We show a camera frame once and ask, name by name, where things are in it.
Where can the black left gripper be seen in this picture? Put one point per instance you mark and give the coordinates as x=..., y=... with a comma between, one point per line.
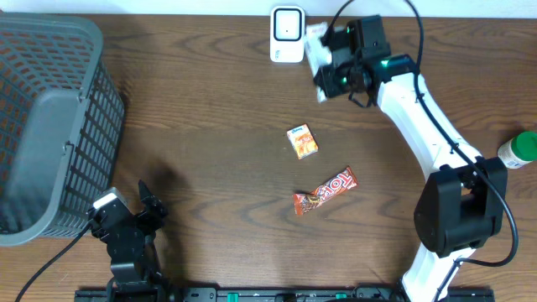
x=151, y=216

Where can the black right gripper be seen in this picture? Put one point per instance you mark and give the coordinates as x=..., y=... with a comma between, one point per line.
x=328, y=81

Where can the white green carton box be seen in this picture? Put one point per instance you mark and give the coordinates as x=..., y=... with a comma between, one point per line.
x=317, y=54

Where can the orange tissue pack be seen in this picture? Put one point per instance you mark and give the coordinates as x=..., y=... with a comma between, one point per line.
x=302, y=141

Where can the red chocolate bar wrapper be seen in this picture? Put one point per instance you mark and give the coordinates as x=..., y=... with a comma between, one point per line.
x=338, y=184

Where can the green lid seasoning jar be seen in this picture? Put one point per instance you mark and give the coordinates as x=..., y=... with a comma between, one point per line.
x=519, y=150

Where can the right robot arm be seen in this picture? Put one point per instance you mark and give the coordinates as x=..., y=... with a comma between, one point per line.
x=463, y=202

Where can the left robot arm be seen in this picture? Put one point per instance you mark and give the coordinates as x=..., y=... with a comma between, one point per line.
x=137, y=272

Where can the white barcode scanner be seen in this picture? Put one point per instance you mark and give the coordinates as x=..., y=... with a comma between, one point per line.
x=287, y=30

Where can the grey plastic shopping basket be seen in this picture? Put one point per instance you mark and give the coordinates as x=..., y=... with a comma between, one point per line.
x=61, y=124

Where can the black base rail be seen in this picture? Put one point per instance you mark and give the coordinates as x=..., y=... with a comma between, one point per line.
x=364, y=293

